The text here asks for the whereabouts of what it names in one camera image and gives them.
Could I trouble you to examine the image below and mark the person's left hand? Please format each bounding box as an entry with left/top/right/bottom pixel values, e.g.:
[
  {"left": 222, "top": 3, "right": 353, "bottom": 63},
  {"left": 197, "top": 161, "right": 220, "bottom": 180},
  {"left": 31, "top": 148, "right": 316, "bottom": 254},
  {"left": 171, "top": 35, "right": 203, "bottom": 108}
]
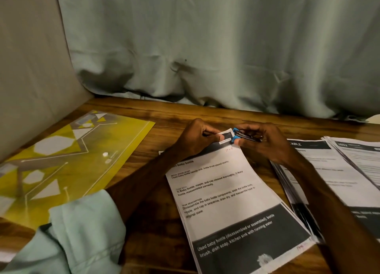
[{"left": 172, "top": 118, "right": 226, "bottom": 160}]

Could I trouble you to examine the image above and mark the person's right hand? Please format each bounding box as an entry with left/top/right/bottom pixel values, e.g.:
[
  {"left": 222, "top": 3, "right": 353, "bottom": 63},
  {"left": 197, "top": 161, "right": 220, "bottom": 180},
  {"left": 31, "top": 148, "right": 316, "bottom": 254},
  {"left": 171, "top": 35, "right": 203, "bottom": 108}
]
[{"left": 234, "top": 122, "right": 295, "bottom": 167}]

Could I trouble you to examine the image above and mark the blue pen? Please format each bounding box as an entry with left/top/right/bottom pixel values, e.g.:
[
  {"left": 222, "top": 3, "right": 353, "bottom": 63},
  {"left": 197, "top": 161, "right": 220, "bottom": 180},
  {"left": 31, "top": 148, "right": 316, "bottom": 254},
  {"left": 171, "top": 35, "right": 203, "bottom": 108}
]
[{"left": 232, "top": 127, "right": 264, "bottom": 146}]

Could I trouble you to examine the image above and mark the wash baby bottle paper stack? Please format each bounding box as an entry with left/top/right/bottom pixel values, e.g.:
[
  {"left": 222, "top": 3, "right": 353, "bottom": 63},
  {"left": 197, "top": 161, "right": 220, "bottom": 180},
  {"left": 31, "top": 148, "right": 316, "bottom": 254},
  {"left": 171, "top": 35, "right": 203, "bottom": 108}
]
[{"left": 159, "top": 128, "right": 317, "bottom": 274}]

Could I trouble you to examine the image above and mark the yellow patterned folder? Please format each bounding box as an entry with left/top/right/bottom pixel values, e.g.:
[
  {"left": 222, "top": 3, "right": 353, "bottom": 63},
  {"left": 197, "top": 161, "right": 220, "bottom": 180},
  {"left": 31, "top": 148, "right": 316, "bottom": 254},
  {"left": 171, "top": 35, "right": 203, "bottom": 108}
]
[{"left": 0, "top": 110, "right": 156, "bottom": 230}]

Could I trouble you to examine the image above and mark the person's left forearm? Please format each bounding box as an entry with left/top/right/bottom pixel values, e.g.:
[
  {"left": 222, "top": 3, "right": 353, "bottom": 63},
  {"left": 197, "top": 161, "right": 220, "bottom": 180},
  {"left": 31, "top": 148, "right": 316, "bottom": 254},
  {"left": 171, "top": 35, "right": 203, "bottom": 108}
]
[{"left": 0, "top": 149, "right": 185, "bottom": 274}]

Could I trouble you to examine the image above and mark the person's right forearm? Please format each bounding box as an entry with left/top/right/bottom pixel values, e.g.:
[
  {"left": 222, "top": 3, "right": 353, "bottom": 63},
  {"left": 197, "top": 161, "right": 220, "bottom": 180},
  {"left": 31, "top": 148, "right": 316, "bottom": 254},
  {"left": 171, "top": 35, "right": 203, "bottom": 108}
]
[{"left": 279, "top": 158, "right": 380, "bottom": 274}]

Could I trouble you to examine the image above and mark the pale green curtain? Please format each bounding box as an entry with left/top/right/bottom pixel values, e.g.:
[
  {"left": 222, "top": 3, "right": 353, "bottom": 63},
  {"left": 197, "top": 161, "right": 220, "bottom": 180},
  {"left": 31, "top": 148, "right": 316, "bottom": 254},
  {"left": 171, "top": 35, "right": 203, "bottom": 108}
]
[{"left": 55, "top": 0, "right": 380, "bottom": 122}]

